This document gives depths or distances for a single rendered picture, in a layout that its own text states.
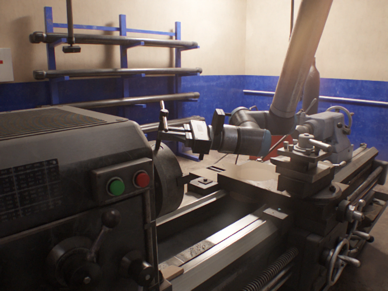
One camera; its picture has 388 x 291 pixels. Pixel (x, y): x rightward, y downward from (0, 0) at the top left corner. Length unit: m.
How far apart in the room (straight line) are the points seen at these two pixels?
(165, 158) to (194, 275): 0.37
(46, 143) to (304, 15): 0.71
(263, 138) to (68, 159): 0.59
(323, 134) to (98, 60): 3.12
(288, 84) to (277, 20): 5.07
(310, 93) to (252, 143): 3.27
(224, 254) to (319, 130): 1.13
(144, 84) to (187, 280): 3.85
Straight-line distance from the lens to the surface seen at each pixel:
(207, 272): 0.97
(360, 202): 1.36
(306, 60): 0.92
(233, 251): 1.06
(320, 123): 1.92
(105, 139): 0.59
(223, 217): 1.50
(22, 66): 3.84
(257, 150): 0.92
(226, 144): 0.88
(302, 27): 0.89
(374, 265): 2.70
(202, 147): 0.85
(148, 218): 0.64
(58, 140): 0.56
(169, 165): 0.87
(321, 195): 1.29
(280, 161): 1.21
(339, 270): 1.44
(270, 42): 6.03
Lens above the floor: 1.44
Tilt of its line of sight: 15 degrees down
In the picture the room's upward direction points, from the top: straight up
